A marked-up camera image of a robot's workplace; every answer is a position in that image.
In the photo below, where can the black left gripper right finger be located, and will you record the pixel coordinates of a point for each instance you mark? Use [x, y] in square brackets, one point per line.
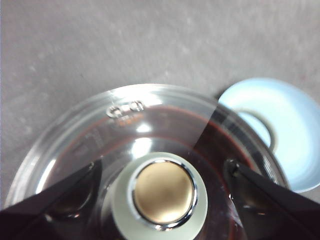
[280, 215]

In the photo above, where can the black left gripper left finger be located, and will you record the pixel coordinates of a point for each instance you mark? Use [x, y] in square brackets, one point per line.
[37, 212]

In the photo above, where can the blue plate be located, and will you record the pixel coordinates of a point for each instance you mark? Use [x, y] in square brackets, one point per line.
[295, 140]

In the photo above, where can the glass lid with green knob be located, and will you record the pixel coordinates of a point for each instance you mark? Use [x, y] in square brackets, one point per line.
[165, 192]

